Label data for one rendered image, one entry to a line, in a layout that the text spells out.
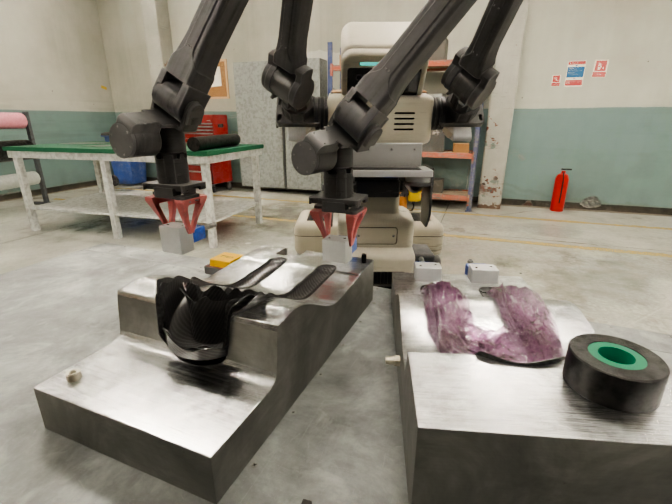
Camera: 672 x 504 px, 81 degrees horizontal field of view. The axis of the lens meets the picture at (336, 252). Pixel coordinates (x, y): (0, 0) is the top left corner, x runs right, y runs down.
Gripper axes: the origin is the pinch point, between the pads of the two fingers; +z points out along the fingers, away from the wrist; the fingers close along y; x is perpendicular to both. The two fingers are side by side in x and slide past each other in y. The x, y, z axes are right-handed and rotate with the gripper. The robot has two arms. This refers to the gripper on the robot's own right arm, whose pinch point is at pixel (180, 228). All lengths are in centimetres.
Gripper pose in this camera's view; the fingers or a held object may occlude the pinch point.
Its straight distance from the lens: 83.8
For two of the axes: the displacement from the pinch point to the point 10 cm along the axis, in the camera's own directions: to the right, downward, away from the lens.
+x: 3.9, -3.0, 8.7
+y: 9.2, 1.3, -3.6
